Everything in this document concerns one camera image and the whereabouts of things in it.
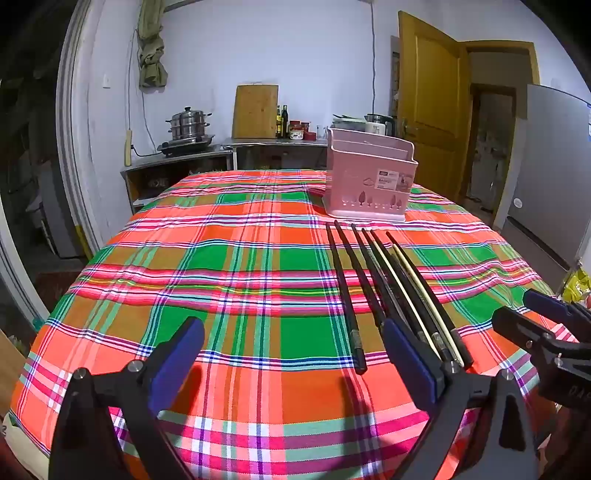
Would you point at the yellow door frame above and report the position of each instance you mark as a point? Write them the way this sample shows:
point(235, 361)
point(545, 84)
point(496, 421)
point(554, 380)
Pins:
point(503, 46)

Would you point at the row of chopsticks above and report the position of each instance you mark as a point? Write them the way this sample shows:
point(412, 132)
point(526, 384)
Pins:
point(351, 304)

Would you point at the yellow power strip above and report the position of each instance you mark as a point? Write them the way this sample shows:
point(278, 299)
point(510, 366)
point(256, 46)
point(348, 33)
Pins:
point(128, 147)

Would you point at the steel steamer pot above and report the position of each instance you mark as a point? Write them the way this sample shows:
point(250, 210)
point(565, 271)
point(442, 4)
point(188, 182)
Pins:
point(188, 123)

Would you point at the yellow oil bottle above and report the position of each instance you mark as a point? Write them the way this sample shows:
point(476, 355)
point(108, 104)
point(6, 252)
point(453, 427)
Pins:
point(278, 122)

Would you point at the wooden cutting board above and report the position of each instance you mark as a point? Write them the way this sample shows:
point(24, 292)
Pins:
point(255, 113)

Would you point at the plaid tablecloth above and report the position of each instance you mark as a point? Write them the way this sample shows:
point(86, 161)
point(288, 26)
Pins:
point(231, 277)

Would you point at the pink plastic utensil basket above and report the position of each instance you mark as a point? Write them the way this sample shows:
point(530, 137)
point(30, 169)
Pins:
point(369, 203)

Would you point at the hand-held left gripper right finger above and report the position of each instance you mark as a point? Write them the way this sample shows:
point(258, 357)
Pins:
point(406, 355)

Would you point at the white electric kettle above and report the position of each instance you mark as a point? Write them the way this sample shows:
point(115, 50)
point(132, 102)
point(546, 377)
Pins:
point(379, 124)

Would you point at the red lid jar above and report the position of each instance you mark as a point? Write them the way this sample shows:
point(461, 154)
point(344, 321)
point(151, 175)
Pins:
point(296, 131)

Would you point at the grey refrigerator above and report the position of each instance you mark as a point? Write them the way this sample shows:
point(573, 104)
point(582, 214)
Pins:
point(549, 175)

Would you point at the steel kitchen shelf table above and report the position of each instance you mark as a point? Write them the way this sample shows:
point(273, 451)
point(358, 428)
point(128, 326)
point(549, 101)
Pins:
point(277, 145)

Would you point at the hanging green cloth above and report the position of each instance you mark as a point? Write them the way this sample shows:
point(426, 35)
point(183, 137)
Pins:
point(151, 50)

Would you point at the white container green lid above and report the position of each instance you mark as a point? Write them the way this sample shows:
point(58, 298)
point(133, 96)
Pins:
point(348, 122)

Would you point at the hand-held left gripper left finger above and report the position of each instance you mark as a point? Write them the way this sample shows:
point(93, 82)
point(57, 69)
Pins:
point(178, 355)

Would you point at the low steel cabinet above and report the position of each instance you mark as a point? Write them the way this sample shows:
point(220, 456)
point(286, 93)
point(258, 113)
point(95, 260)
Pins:
point(152, 173)

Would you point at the white wall switch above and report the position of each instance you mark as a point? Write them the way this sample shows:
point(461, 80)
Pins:
point(106, 80)

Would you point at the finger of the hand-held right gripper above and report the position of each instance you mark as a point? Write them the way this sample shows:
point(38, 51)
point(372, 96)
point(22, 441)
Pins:
point(515, 323)
point(540, 301)

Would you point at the yellow wooden door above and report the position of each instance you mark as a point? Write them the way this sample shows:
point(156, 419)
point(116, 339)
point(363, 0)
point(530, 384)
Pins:
point(431, 106)

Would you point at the dark sauce bottle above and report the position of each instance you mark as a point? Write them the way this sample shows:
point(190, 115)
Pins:
point(285, 122)

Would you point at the yellow snack bag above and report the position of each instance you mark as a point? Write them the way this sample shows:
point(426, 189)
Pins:
point(577, 286)

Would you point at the black countertop stove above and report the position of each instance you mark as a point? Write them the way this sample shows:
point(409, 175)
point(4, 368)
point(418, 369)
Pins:
point(187, 146)

